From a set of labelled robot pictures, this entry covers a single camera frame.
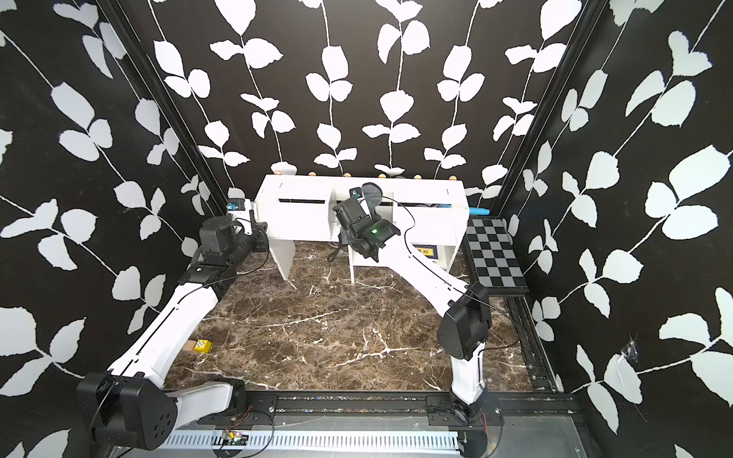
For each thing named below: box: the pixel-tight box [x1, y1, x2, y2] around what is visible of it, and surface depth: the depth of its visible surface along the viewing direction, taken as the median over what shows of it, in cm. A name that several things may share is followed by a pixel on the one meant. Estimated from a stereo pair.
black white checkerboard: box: [465, 217, 530, 297], surface depth 104 cm
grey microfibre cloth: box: [360, 182, 383, 219], surface depth 83 cm
